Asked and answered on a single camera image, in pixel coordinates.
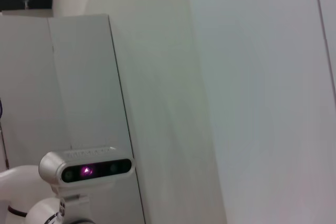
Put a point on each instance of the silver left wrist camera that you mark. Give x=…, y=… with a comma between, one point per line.
x=52, y=169

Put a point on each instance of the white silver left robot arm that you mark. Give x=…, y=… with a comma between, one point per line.
x=39, y=211

